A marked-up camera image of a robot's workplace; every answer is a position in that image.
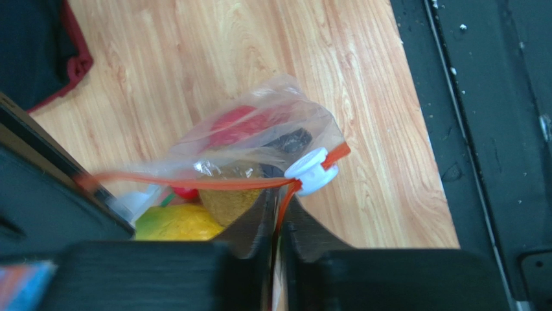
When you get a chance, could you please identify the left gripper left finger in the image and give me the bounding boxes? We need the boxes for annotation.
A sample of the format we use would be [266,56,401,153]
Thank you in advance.
[38,190,276,310]

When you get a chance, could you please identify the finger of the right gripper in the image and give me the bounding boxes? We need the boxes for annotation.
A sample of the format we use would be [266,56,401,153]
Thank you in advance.
[1,95,134,259]

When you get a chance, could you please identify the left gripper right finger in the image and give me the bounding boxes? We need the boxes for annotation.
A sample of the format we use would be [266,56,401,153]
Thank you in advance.
[280,198,510,310]

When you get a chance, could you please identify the yellow brown passion fruit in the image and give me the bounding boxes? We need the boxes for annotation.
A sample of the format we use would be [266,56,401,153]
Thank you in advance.
[199,161,264,227]

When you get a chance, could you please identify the yellow green mango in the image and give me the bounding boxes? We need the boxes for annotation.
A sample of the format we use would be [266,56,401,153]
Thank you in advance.
[135,203,224,241]

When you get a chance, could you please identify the red chili pepper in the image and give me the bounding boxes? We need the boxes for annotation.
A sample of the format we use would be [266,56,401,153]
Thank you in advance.
[172,187,199,201]

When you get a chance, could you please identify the clear orange-zip bag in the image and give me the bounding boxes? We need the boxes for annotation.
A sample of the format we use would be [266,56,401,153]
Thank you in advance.
[76,75,351,228]

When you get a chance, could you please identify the red tomato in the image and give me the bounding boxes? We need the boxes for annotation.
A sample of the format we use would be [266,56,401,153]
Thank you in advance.
[207,106,288,148]

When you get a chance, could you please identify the black folded cloth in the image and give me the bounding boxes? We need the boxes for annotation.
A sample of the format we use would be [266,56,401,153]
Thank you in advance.
[1,0,93,112]

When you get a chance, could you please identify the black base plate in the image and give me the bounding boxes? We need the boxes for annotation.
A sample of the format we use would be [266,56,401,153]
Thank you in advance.
[391,1,551,310]

